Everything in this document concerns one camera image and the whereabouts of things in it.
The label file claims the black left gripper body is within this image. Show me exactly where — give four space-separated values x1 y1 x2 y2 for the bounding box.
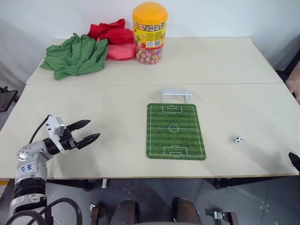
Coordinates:
59 127 80 152

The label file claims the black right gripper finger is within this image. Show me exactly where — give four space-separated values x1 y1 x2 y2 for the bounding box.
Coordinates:
288 152 300 173

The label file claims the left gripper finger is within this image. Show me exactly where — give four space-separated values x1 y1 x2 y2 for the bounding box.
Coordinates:
76 132 101 150
66 119 91 132

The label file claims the green soccer field mat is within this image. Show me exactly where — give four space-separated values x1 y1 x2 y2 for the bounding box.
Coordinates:
146 103 207 160

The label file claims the small white goal frame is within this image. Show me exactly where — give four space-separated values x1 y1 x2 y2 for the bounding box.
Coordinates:
159 88 192 104

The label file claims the green crumpled cloth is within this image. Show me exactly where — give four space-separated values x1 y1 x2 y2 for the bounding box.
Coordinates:
39 32 109 81

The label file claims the black mesh chair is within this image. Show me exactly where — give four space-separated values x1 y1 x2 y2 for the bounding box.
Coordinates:
0 86 18 113

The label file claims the rusty caster wheel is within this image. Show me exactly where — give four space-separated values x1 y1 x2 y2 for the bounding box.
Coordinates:
205 208 239 225
89 202 105 225

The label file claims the dark rounded shape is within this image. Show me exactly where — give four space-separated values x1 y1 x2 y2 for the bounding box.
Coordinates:
115 199 137 225
172 197 203 225

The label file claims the pink folded cloth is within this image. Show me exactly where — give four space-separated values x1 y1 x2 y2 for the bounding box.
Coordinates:
106 43 137 61

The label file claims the red crumpled cloth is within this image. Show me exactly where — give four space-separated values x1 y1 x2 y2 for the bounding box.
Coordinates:
87 18 135 45

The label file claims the candy jar with orange lid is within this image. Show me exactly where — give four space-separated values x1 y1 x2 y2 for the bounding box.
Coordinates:
132 2 170 65

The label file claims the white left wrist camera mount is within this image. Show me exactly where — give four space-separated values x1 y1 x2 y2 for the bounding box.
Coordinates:
46 114 66 154

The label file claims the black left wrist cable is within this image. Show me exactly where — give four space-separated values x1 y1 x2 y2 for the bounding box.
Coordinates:
28 114 52 144

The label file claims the black table frame bar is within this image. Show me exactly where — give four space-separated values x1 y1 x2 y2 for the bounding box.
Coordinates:
213 175 300 190
45 179 93 192

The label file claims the thick black looping cable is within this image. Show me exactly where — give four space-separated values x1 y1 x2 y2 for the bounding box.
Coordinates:
4 198 83 225

